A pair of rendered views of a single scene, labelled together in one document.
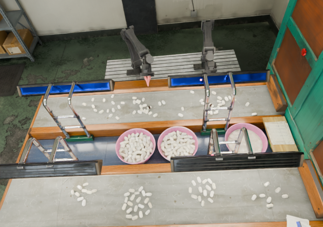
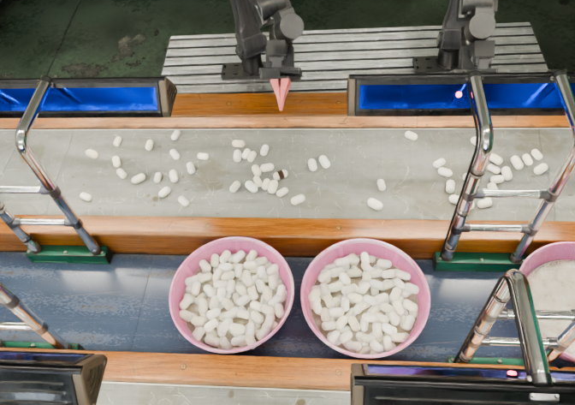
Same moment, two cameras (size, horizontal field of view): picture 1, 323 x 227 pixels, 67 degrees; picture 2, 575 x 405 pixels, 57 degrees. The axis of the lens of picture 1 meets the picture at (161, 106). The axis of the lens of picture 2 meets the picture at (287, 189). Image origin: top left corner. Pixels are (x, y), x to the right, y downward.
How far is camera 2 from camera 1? 0.52 m
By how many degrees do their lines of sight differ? 3
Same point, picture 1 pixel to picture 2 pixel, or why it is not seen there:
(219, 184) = not seen: outside the picture
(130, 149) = (216, 302)
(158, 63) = (314, 50)
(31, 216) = not seen: outside the picture
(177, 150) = (360, 317)
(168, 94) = (339, 138)
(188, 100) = (398, 158)
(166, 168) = (324, 376)
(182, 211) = not seen: outside the picture
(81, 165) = (23, 378)
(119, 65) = (204, 49)
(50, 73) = (32, 69)
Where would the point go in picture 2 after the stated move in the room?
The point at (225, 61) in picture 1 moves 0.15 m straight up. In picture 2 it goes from (505, 53) to (518, 11)
